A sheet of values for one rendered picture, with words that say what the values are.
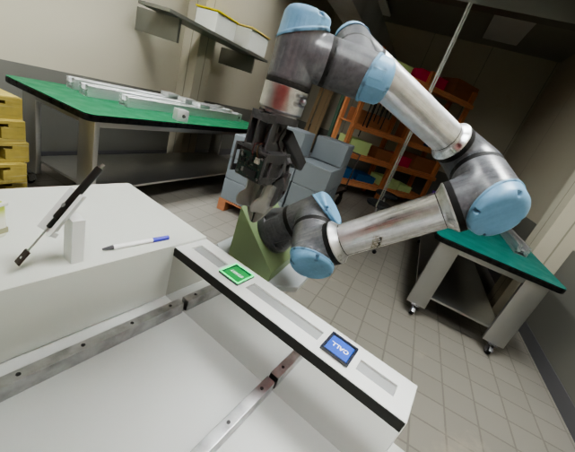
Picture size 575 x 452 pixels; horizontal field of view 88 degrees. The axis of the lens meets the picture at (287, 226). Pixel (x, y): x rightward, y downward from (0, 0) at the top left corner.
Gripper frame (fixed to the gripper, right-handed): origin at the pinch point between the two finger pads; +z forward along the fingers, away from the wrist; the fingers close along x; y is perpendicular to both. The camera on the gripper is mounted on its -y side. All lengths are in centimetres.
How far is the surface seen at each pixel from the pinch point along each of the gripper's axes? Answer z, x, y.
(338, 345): 14.2, 25.5, 0.5
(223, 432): 25.5, 18.5, 19.5
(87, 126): 38, -204, -66
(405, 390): 14.6, 38.3, -0.8
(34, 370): 25.5, -8.4, 33.8
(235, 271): 14.2, -0.9, 0.4
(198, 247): 14.8, -13.1, 0.3
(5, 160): 68, -212, -23
